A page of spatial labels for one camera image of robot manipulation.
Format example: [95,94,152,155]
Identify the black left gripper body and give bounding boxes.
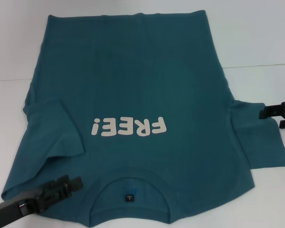
[0,183,63,219]

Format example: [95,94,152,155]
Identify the teal t-shirt with FREE print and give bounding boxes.
[0,9,285,228]

